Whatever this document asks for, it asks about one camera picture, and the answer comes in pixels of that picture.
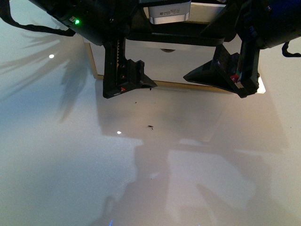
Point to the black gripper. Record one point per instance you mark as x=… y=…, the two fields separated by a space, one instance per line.
x=108 y=22

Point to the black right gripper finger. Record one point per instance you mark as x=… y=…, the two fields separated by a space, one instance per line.
x=236 y=73

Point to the wooden drawer cabinet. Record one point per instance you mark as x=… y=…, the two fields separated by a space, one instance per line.
x=100 y=77

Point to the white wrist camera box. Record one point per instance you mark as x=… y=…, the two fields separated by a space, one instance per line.
x=167 y=11

